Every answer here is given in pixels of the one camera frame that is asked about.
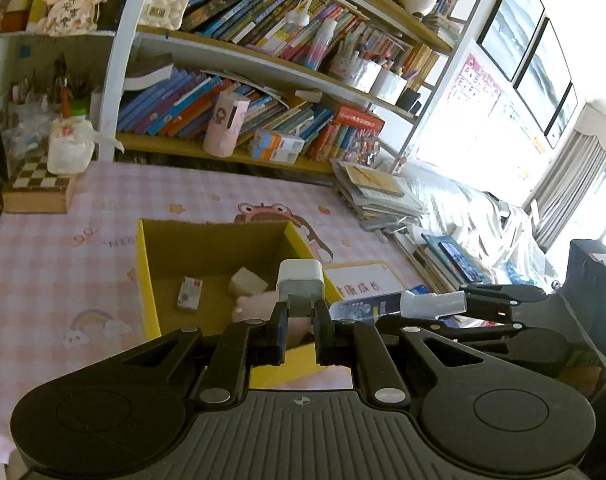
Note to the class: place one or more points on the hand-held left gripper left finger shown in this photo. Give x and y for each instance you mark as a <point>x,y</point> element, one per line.
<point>280,332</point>

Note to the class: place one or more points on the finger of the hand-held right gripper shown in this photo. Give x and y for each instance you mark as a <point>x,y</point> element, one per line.
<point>508,294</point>
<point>453,330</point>

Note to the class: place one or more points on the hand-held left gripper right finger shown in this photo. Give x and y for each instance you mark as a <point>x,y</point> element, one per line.
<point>324,332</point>

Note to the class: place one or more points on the pink plush toy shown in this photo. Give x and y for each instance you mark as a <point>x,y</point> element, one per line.
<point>255,307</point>

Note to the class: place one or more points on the white charger plug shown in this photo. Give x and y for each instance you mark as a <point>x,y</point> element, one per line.
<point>300,280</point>

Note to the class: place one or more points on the pale sponge block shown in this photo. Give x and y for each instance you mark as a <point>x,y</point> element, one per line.
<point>245,282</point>

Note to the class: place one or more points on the white spray bottle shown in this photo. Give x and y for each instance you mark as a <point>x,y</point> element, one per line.
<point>383,306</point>

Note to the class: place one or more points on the small white orange carton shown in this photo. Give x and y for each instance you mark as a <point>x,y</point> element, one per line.
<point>190,294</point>

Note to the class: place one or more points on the yellow cardboard box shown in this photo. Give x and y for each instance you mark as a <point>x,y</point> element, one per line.
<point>208,255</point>

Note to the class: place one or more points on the pink cylinder container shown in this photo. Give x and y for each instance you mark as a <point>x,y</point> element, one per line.
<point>225,125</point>

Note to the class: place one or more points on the pile of books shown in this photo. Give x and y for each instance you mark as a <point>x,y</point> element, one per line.
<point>455,260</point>

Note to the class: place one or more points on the black box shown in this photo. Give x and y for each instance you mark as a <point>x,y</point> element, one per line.
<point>595,275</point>

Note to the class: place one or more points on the clear plastic cover sheet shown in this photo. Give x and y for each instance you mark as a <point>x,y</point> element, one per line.
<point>473,205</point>

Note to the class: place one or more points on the grey curtain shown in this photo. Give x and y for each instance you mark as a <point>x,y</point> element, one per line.
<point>573,190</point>

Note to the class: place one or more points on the stack of papers and booklets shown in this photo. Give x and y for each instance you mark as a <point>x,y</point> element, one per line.
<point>373,195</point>

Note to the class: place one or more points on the orange and white box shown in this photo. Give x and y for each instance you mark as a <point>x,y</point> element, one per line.
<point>270,154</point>
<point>283,141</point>

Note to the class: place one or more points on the small black framed picture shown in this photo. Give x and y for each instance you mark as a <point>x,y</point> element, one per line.
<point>563,115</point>

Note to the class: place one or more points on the red boxed book set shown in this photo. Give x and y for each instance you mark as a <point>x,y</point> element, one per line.
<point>350,132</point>

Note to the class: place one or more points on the black pen holder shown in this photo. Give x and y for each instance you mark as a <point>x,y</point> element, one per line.
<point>409,101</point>

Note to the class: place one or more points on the medium black framed picture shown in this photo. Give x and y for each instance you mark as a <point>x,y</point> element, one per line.
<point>545,65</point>

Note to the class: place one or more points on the pink printed table mat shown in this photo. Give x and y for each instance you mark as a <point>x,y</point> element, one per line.
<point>58,260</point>

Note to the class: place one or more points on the white pen holder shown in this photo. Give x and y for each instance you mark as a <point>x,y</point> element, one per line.
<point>390,87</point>

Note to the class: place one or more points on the row of blue red books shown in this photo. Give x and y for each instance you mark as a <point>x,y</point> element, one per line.
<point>178,105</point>

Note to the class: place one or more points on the silver pen holder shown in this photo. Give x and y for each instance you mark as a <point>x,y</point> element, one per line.
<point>358,75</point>

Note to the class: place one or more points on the white tissue pack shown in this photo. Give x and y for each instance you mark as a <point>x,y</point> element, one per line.
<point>70,150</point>

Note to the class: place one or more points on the large black framed picture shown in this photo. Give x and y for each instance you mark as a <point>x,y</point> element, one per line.
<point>513,15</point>

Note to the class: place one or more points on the wooden chessboard box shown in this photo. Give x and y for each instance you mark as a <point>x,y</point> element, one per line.
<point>38,190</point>

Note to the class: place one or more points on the pink white gradient bottle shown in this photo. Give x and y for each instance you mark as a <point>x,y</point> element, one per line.
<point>319,45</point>

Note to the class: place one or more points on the green pen cup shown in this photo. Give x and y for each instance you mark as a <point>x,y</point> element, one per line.
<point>75,105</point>

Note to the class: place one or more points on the white wooden bookshelf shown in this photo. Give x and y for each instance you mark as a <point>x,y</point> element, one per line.
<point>114,70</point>

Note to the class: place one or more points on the row of colourful slanted books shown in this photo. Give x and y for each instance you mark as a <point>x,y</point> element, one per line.
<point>253,15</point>

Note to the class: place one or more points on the white corner shelf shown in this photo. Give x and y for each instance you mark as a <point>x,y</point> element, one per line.
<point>3,50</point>

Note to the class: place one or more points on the colourful wall poster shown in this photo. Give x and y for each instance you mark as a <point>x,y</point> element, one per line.
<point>483,105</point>

